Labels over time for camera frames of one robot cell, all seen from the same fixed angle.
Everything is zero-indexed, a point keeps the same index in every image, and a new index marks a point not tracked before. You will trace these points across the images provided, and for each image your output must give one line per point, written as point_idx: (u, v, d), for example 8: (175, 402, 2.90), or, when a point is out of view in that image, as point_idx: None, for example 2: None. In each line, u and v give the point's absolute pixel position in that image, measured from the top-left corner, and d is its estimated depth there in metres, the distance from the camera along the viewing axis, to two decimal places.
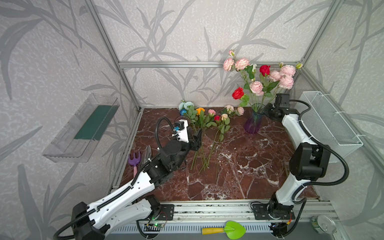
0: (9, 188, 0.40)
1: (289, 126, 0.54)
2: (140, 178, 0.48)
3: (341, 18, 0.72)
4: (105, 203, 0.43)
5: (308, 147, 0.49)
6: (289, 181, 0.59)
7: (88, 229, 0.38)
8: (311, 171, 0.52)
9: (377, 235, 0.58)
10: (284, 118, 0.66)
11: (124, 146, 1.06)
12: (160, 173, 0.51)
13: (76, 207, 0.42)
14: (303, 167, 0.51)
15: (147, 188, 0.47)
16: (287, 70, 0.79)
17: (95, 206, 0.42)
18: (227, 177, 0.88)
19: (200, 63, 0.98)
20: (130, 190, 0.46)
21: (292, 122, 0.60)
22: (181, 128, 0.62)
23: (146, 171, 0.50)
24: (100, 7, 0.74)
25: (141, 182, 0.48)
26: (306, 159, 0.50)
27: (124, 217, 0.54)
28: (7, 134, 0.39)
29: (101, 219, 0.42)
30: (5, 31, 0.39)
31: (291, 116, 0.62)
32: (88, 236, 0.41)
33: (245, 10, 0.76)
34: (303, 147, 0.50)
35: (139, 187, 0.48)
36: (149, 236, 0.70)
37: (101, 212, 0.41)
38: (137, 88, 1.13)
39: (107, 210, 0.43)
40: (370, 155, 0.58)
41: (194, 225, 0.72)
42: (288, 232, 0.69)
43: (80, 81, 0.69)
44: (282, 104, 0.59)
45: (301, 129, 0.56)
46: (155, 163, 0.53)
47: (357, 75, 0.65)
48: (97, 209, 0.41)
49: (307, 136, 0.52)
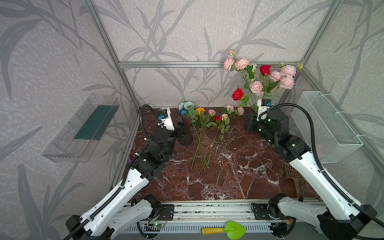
0: (9, 188, 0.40)
1: (307, 176, 0.47)
2: (129, 177, 0.45)
3: (341, 18, 0.72)
4: (98, 210, 0.40)
5: (355, 223, 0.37)
6: (305, 213, 0.54)
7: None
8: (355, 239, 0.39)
9: (377, 236, 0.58)
10: (296, 161, 0.48)
11: (124, 146, 1.06)
12: (150, 165, 0.47)
13: (67, 221, 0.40)
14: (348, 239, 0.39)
15: (140, 184, 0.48)
16: (288, 70, 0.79)
17: (88, 216, 0.40)
18: (227, 177, 0.88)
19: (200, 63, 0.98)
20: (121, 190, 0.43)
21: (313, 173, 0.44)
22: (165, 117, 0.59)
23: (136, 167, 0.47)
24: (100, 7, 0.74)
25: (132, 181, 0.45)
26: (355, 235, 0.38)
27: (127, 218, 0.53)
28: (7, 134, 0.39)
29: (99, 226, 0.40)
30: (5, 31, 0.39)
31: (306, 163, 0.45)
32: None
33: (245, 10, 0.76)
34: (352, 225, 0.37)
35: (131, 185, 0.45)
36: (149, 236, 0.70)
37: (96, 220, 0.39)
38: (137, 88, 1.13)
39: (102, 216, 0.40)
40: (370, 155, 0.58)
41: (194, 225, 0.72)
42: (288, 232, 0.70)
43: (80, 81, 0.69)
44: (280, 134, 0.52)
45: (332, 187, 0.41)
46: (143, 157, 0.49)
47: (357, 75, 0.65)
48: (92, 219, 0.39)
49: (347, 202, 0.39)
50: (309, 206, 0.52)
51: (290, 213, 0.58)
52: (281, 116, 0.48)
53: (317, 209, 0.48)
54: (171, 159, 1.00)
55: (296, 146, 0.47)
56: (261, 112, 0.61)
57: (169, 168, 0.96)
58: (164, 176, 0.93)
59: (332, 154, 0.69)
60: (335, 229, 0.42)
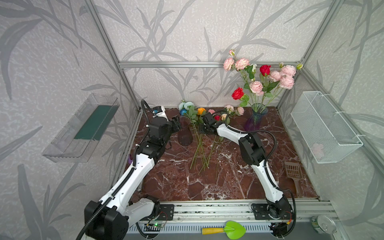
0: (9, 188, 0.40)
1: (223, 134, 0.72)
2: (139, 159, 0.50)
3: (341, 18, 0.72)
4: (118, 189, 0.43)
5: (244, 139, 0.63)
6: (258, 173, 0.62)
7: (113, 214, 0.38)
8: (256, 154, 0.65)
9: (377, 235, 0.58)
10: (217, 130, 0.82)
11: (124, 146, 1.06)
12: (154, 148, 0.54)
13: (85, 208, 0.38)
14: (252, 154, 0.64)
15: (149, 164, 0.53)
16: (287, 70, 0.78)
17: (109, 195, 0.41)
18: (227, 176, 0.88)
19: (200, 63, 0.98)
20: (135, 170, 0.47)
21: (224, 130, 0.77)
22: (160, 111, 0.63)
23: (141, 152, 0.52)
24: (100, 7, 0.74)
25: (142, 161, 0.50)
26: (249, 148, 0.63)
27: (136, 210, 0.53)
28: (7, 134, 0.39)
29: (121, 203, 0.41)
30: (5, 31, 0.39)
31: (220, 125, 0.78)
32: (116, 220, 0.39)
33: (245, 10, 0.76)
34: (242, 142, 0.64)
35: (142, 166, 0.49)
36: (149, 236, 0.70)
37: (118, 197, 0.41)
38: (137, 88, 1.13)
39: (123, 194, 0.42)
40: (370, 155, 0.58)
41: (194, 225, 0.72)
42: (288, 232, 0.69)
43: (80, 81, 0.69)
44: (210, 122, 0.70)
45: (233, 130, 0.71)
46: (146, 143, 0.55)
47: (357, 75, 0.65)
48: (113, 197, 0.41)
49: (239, 133, 0.67)
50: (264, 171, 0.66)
51: (263, 185, 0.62)
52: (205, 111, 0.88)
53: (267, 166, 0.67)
54: (171, 159, 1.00)
55: (217, 123, 0.80)
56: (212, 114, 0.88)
57: (169, 168, 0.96)
58: (164, 176, 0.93)
59: (332, 154, 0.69)
60: (242, 151, 0.68)
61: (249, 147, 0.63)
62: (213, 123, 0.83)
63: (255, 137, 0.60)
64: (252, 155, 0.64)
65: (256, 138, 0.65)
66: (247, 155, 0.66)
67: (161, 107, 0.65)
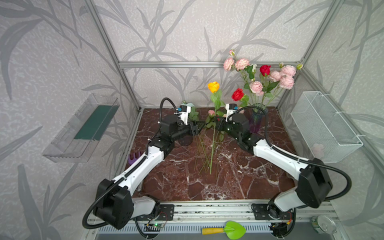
0: (9, 188, 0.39)
1: (267, 156, 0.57)
2: (151, 150, 0.53)
3: (341, 18, 0.72)
4: (130, 171, 0.46)
5: (310, 174, 0.43)
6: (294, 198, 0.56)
7: (123, 194, 0.40)
8: (323, 194, 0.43)
9: (377, 235, 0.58)
10: (255, 148, 0.61)
11: (124, 146, 1.06)
12: (165, 143, 0.57)
13: (98, 185, 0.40)
14: (318, 195, 0.45)
15: (159, 156, 0.56)
16: (288, 70, 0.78)
17: (122, 175, 0.44)
18: (227, 176, 0.88)
19: (200, 63, 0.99)
20: (146, 158, 0.50)
21: (268, 151, 0.56)
22: (184, 111, 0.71)
23: (152, 145, 0.55)
24: (101, 7, 0.74)
25: (153, 152, 0.53)
26: (316, 187, 0.44)
27: (139, 203, 0.54)
28: (7, 134, 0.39)
29: (132, 184, 0.44)
30: (5, 31, 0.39)
31: (261, 145, 0.57)
32: (126, 199, 0.41)
33: (245, 10, 0.76)
34: (306, 178, 0.44)
35: (153, 156, 0.52)
36: (149, 236, 0.70)
37: (129, 179, 0.43)
38: (137, 88, 1.13)
39: (134, 177, 0.45)
40: (370, 155, 0.57)
41: (194, 225, 0.72)
42: (288, 232, 0.70)
43: (80, 81, 0.69)
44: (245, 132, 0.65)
45: (286, 156, 0.50)
46: (157, 138, 0.59)
47: (357, 75, 0.65)
48: (125, 178, 0.44)
49: (296, 161, 0.47)
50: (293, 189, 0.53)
51: (286, 206, 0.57)
52: (241, 118, 0.60)
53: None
54: (171, 159, 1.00)
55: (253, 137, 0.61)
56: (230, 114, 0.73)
57: (169, 168, 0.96)
58: (164, 176, 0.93)
59: (332, 154, 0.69)
60: (303, 188, 0.47)
61: (316, 186, 0.44)
62: (247, 137, 0.62)
63: (321, 169, 0.46)
64: (319, 196, 0.45)
65: (324, 172, 0.46)
66: (313, 197, 0.45)
67: (187, 107, 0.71)
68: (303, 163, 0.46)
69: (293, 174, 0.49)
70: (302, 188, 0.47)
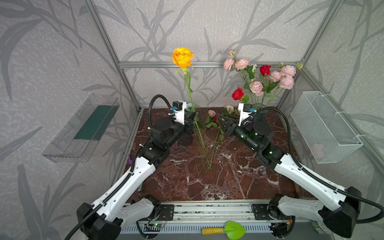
0: (9, 188, 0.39)
1: (293, 176, 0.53)
2: (138, 164, 0.47)
3: (341, 18, 0.72)
4: (110, 196, 0.41)
5: (351, 208, 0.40)
6: (308, 212, 0.54)
7: (100, 224, 0.37)
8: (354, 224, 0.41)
9: (377, 235, 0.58)
10: (279, 166, 0.52)
11: (124, 146, 1.06)
12: (156, 153, 0.49)
13: (78, 209, 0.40)
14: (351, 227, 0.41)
15: (148, 170, 0.49)
16: (287, 70, 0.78)
17: (101, 201, 0.40)
18: (227, 176, 0.88)
19: (200, 63, 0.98)
20: (131, 176, 0.45)
21: (298, 173, 0.48)
22: (179, 109, 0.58)
23: (143, 155, 0.49)
24: (100, 7, 0.74)
25: (140, 167, 0.46)
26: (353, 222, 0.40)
27: (133, 211, 0.53)
28: (7, 134, 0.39)
29: (111, 211, 0.40)
30: (5, 31, 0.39)
31: (288, 164, 0.49)
32: (103, 229, 0.38)
33: (245, 11, 0.77)
34: (347, 213, 0.39)
35: (140, 171, 0.46)
36: (149, 237, 0.69)
37: (108, 205, 0.40)
38: (137, 88, 1.13)
39: (115, 201, 0.41)
40: (370, 155, 0.57)
41: (194, 225, 0.72)
42: (288, 232, 0.70)
43: (80, 81, 0.69)
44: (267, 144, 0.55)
45: (319, 182, 0.44)
46: (149, 146, 0.51)
47: (357, 75, 0.65)
48: (104, 204, 0.40)
49: (332, 190, 0.42)
50: (308, 203, 0.53)
51: (293, 213, 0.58)
52: (266, 129, 0.49)
53: (317, 204, 0.49)
54: (171, 159, 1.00)
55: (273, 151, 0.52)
56: (243, 118, 0.60)
57: (169, 168, 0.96)
58: (164, 176, 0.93)
59: (332, 154, 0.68)
60: (336, 220, 0.43)
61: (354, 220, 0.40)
62: (266, 150, 0.53)
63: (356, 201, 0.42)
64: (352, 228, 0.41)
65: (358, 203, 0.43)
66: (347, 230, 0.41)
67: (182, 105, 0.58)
68: (340, 193, 0.41)
69: (323, 200, 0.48)
70: (335, 219, 0.43)
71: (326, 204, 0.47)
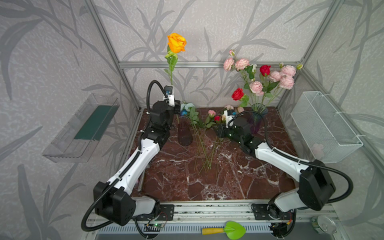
0: (9, 188, 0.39)
1: (266, 157, 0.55)
2: (144, 143, 0.51)
3: (341, 18, 0.72)
4: (125, 171, 0.44)
5: (311, 175, 0.44)
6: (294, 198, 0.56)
7: (121, 194, 0.39)
8: (325, 195, 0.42)
9: (377, 235, 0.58)
10: (257, 151, 0.62)
11: (124, 146, 1.06)
12: (159, 133, 0.54)
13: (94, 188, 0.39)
14: (319, 196, 0.44)
15: (155, 148, 0.53)
16: (287, 70, 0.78)
17: (117, 176, 0.42)
18: (227, 177, 0.88)
19: (200, 63, 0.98)
20: (140, 154, 0.48)
21: (269, 153, 0.57)
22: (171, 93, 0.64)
23: (146, 137, 0.52)
24: (100, 7, 0.74)
25: (147, 146, 0.50)
26: (317, 188, 0.44)
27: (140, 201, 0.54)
28: (7, 134, 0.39)
29: (128, 184, 0.42)
30: (5, 31, 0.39)
31: (262, 146, 0.58)
32: (124, 200, 0.40)
33: (245, 10, 0.76)
34: (306, 178, 0.44)
35: (147, 149, 0.49)
36: (149, 237, 0.69)
37: (125, 179, 0.42)
38: (136, 88, 1.13)
39: (130, 176, 0.43)
40: (370, 155, 0.57)
41: (194, 226, 0.72)
42: (288, 232, 0.70)
43: (80, 81, 0.69)
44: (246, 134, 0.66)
45: (286, 158, 0.51)
46: (150, 129, 0.55)
47: (357, 75, 0.65)
48: (120, 179, 0.42)
49: (297, 163, 0.47)
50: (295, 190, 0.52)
51: (286, 205, 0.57)
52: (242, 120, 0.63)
53: None
54: (171, 159, 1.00)
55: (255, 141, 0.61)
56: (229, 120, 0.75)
57: (169, 168, 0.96)
58: (164, 176, 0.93)
59: (332, 154, 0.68)
60: (305, 192, 0.47)
61: (318, 187, 0.44)
62: (248, 141, 0.63)
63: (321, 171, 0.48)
64: (320, 197, 0.44)
65: (325, 174, 0.46)
66: (315, 199, 0.45)
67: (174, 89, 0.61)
68: (304, 165, 0.46)
69: (293, 175, 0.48)
70: (304, 190, 0.47)
71: (296, 178, 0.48)
